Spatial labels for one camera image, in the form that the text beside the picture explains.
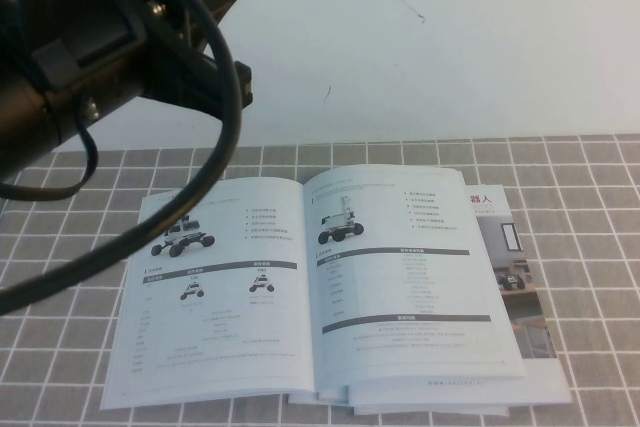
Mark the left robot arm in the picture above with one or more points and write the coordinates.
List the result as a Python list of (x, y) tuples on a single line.
[(25, 122)]

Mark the grey white grid tablecloth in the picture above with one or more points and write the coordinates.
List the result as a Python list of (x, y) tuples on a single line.
[(575, 297)]

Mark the brochure with photo cover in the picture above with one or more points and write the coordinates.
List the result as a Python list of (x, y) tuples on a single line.
[(525, 267)]

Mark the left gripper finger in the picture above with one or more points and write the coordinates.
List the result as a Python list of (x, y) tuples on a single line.
[(244, 87)]

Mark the white product catalogue book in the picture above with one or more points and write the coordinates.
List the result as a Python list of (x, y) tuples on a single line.
[(400, 297)]

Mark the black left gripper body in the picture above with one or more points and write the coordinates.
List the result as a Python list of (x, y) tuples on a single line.
[(190, 87)]

